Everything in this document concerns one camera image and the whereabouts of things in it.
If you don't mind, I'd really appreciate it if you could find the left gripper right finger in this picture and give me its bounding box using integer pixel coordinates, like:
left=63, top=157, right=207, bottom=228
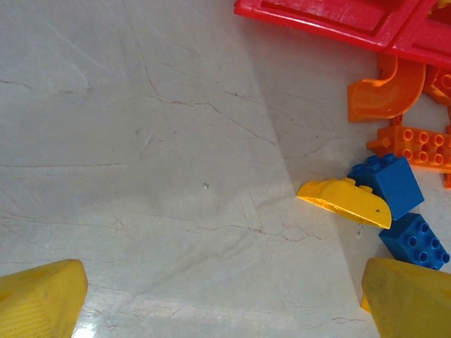
left=361, top=256, right=451, bottom=338

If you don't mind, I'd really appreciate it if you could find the yellow curved lego brick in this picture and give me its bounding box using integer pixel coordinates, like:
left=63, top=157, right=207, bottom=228
left=295, top=177, right=393, bottom=230

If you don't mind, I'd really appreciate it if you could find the red plastic bin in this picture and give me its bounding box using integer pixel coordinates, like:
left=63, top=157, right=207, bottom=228
left=383, top=0, right=451, bottom=68
left=234, top=0, right=422, bottom=53

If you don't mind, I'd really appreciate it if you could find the blue lego brick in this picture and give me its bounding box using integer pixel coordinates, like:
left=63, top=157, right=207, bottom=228
left=347, top=153, right=426, bottom=222
left=378, top=212, right=451, bottom=271

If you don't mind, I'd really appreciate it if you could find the large orange curved lego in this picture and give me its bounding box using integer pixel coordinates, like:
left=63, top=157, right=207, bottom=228
left=347, top=52, right=428, bottom=123

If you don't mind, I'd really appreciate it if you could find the long orange studded lego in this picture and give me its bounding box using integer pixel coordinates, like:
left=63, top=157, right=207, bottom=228
left=366, top=125, right=451, bottom=174

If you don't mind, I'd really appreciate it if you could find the orange lego brick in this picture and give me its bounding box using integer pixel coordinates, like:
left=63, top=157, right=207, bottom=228
left=422, top=65, right=451, bottom=106

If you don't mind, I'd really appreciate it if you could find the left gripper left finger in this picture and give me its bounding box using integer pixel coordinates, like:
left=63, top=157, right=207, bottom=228
left=0, top=259, right=89, bottom=338

